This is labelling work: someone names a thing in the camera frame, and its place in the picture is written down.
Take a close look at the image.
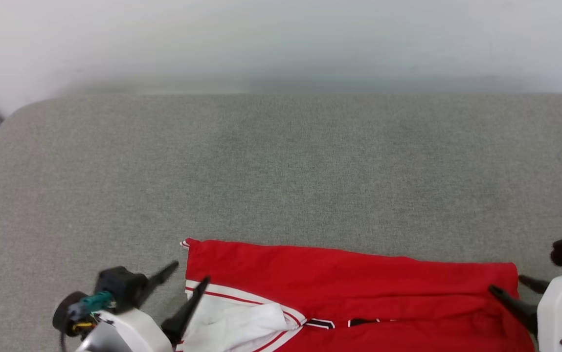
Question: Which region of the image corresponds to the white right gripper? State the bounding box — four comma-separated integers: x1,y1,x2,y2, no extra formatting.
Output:
488,266,562,352

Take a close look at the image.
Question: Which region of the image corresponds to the grey fabric sofa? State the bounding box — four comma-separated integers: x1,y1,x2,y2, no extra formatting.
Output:
0,93,562,352

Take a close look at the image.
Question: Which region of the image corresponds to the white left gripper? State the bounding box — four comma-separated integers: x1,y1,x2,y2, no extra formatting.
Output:
96,261,211,352

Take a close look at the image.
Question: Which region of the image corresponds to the red Bulls 23 jersey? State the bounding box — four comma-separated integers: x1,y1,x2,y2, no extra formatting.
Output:
176,238,536,352

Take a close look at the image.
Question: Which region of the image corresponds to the teal left camera cable plug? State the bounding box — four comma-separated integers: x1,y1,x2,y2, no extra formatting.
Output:
81,291,114,313

